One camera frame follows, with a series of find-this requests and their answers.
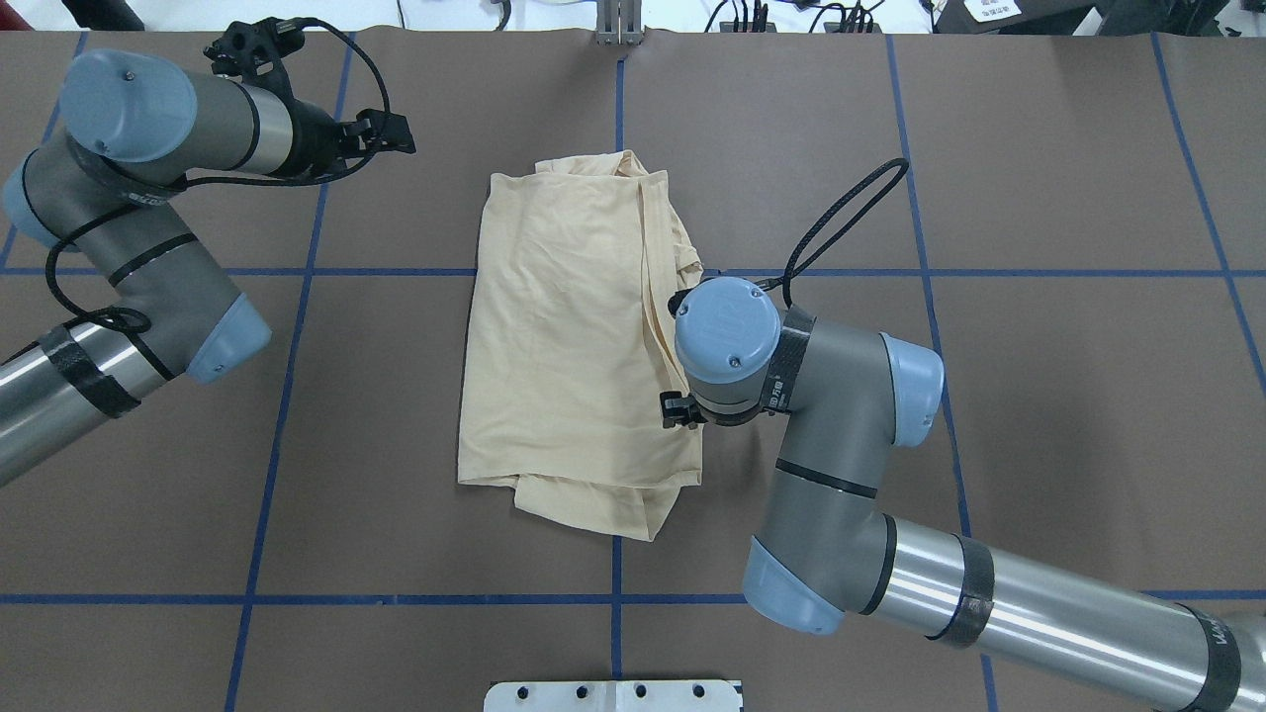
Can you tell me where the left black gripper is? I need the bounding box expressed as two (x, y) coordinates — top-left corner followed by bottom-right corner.
(287, 100), (417, 181)

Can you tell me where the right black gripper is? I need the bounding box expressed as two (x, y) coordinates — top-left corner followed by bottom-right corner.
(661, 391), (763, 428)

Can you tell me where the beige long sleeve shirt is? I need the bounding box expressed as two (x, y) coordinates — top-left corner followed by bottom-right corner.
(456, 149), (703, 542)

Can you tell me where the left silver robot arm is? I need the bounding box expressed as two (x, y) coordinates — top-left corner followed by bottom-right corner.
(3, 48), (415, 483)

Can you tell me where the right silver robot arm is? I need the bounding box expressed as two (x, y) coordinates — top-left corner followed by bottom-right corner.
(668, 277), (1263, 711)

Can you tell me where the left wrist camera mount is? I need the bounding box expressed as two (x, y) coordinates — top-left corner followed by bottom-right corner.
(203, 18), (305, 101)

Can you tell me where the wrist camera black cable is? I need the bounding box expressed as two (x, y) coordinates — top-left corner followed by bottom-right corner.
(767, 158), (912, 308)

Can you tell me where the aluminium frame post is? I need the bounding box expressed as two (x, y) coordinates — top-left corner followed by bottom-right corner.
(595, 0), (644, 46)

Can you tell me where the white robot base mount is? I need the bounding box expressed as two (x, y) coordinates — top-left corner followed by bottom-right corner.
(484, 679), (746, 711)

